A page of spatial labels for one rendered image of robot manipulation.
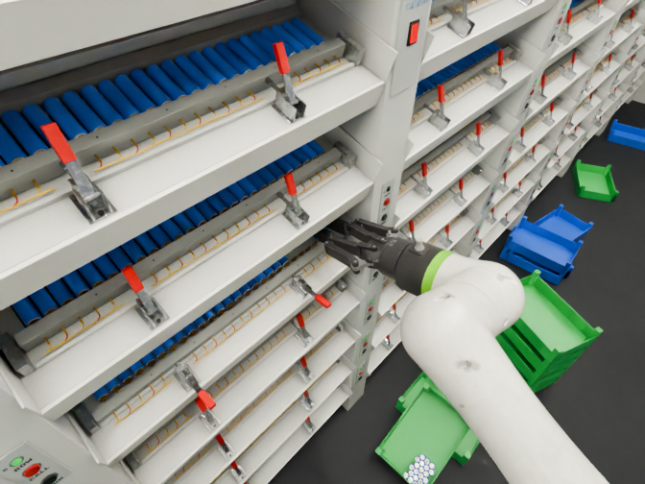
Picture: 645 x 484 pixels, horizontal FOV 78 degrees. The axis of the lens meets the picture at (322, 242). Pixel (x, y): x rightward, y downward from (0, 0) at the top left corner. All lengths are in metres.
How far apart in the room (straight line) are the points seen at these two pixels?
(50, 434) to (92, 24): 0.46
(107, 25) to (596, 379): 2.01
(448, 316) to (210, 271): 0.34
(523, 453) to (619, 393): 1.56
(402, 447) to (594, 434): 0.74
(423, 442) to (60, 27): 1.54
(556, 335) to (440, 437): 0.55
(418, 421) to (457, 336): 1.14
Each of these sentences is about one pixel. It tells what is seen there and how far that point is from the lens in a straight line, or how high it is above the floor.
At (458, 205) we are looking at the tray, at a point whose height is 0.73.
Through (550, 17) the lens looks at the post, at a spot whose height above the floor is 1.25.
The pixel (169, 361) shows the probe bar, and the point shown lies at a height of 0.96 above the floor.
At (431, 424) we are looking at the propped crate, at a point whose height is 0.08.
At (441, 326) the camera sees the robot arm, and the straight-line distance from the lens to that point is 0.51.
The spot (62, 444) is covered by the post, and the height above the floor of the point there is 1.04.
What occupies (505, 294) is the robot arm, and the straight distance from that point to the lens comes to 0.62.
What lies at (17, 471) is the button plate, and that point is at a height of 1.05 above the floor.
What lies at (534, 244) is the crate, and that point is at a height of 0.08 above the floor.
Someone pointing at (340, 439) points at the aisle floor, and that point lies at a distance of 1.66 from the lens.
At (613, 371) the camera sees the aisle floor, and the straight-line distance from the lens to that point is 2.14.
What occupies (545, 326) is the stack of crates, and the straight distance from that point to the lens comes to 1.69.
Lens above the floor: 1.58
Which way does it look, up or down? 46 degrees down
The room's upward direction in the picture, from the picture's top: straight up
